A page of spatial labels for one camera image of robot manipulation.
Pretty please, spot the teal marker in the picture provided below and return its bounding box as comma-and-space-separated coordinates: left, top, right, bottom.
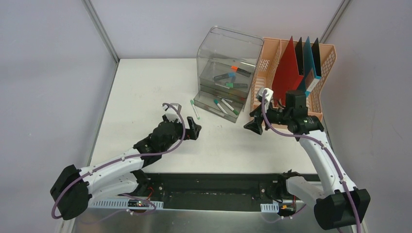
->
214, 100, 228, 115

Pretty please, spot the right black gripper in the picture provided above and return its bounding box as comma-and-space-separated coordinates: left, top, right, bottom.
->
244, 100, 292, 135

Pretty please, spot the dark green cap marker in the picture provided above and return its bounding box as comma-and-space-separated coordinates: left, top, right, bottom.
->
222, 99, 239, 116

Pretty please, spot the peach file organizer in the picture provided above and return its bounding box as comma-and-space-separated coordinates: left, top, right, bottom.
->
250, 37, 337, 121

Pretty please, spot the red folder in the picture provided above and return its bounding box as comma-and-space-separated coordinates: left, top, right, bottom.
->
272, 37, 304, 106

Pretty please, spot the clear grey drawer box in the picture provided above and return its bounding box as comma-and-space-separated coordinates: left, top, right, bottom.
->
194, 26, 264, 123

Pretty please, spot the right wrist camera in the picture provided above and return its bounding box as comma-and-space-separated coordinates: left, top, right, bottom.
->
255, 87, 274, 104

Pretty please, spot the blue black marker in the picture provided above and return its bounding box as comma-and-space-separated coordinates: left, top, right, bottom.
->
213, 72, 236, 82

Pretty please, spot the orange highlighter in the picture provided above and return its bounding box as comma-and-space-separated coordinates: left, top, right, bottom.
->
231, 66, 251, 77

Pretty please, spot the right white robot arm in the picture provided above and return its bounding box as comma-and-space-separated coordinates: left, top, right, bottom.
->
244, 87, 371, 233

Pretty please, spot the teal notebook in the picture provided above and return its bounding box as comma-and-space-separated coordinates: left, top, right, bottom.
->
298, 36, 322, 97

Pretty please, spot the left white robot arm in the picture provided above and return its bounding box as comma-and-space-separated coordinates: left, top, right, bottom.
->
50, 115, 202, 220

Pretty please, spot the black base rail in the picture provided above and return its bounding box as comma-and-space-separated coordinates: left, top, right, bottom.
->
118, 171, 295, 212

